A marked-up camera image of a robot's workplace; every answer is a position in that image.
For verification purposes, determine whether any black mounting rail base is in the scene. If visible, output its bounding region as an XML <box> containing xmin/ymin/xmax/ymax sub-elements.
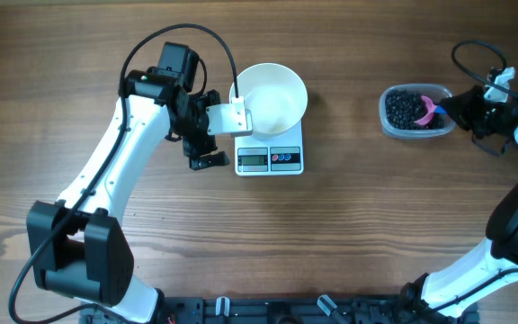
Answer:
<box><xmin>78</xmin><ymin>294</ymin><xmax>480</xmax><ymax>324</ymax></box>

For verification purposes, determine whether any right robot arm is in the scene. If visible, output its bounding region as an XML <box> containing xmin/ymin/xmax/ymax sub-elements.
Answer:
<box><xmin>399</xmin><ymin>85</ymin><xmax>518</xmax><ymax>323</ymax></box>

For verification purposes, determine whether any clear plastic container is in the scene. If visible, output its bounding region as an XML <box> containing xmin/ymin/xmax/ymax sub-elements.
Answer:
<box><xmin>379</xmin><ymin>84</ymin><xmax>456</xmax><ymax>140</ymax></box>

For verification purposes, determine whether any white digital kitchen scale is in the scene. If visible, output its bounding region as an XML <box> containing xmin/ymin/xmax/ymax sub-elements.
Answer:
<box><xmin>235</xmin><ymin>122</ymin><xmax>304</xmax><ymax>176</ymax></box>

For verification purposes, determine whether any pink scoop with blue handle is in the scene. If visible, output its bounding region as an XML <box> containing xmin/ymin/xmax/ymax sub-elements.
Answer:
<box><xmin>415</xmin><ymin>95</ymin><xmax>446</xmax><ymax>126</ymax></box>

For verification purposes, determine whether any black beans pile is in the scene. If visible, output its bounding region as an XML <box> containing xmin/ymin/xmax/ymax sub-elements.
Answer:
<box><xmin>385</xmin><ymin>90</ymin><xmax>445</xmax><ymax>131</ymax></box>

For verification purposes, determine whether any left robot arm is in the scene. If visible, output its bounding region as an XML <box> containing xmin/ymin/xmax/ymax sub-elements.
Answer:
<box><xmin>26</xmin><ymin>67</ymin><xmax>245</xmax><ymax>323</ymax></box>

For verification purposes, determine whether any white bowl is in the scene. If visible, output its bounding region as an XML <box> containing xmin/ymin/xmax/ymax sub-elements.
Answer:
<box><xmin>237</xmin><ymin>63</ymin><xmax>308</xmax><ymax>139</ymax></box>

